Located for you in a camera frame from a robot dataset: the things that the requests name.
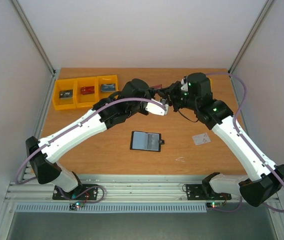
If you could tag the circuit board with led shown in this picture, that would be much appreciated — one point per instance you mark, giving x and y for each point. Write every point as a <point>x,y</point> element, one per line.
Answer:
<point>76,206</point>
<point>214,205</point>

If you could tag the aluminium rail frame front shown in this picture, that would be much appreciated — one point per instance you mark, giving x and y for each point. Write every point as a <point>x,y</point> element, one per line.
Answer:
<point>120,188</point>

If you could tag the yellow bin middle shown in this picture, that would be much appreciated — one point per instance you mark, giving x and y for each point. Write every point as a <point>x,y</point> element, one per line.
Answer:
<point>86,101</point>

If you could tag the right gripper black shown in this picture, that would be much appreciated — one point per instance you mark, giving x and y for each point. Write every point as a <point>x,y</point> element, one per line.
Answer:
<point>173,89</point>

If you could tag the slotted grey cable duct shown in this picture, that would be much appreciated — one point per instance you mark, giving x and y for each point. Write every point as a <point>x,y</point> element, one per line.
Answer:
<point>111,208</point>

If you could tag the yellow bin right of trio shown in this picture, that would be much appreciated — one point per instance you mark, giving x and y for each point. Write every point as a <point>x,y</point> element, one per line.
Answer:
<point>107,79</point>

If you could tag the left circuit board with LED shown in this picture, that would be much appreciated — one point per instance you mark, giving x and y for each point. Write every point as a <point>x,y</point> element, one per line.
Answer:
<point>76,206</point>

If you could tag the white card with red pattern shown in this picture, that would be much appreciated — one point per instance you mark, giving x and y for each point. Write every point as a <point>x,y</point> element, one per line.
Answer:
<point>200,139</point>

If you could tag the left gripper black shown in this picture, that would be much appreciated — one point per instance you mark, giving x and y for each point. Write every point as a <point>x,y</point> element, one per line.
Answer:
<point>152,92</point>

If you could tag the black credit card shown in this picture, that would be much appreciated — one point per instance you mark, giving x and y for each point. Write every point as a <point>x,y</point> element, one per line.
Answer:
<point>66,94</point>

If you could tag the card holder with clear sleeves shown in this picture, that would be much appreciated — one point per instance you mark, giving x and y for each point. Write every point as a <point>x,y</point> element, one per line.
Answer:
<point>146,141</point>

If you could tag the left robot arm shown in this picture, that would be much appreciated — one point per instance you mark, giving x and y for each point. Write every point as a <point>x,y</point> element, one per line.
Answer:
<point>43,154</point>

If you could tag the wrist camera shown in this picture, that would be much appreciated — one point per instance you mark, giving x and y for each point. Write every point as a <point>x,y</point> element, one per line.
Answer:
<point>155,107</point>
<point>184,84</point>

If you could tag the yellow bin left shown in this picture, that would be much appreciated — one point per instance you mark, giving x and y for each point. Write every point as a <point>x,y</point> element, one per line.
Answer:
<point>63,104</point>

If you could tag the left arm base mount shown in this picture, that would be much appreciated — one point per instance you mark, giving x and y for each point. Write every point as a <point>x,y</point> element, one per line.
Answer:
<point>83,192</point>

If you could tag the blue credit card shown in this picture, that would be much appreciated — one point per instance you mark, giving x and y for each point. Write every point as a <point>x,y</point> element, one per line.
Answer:
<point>108,87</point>

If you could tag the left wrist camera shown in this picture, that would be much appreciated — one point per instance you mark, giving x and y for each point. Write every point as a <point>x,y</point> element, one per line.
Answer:
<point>155,107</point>

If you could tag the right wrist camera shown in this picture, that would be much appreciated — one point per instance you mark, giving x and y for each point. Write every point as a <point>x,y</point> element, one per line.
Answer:
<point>184,84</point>

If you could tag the red credit card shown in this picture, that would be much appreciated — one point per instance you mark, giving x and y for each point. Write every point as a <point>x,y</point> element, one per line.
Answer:
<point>86,90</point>

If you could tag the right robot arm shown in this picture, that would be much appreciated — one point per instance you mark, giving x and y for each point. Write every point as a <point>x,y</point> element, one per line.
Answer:
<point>263,176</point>

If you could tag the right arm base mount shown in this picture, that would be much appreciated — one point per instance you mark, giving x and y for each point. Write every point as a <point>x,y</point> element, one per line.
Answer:
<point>204,191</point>

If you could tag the left aluminium frame post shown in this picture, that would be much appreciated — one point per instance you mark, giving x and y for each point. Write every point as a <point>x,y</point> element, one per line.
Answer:
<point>27,25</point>

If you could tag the right circuit board with LED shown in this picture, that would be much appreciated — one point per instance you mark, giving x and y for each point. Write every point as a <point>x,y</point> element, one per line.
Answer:
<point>214,205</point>

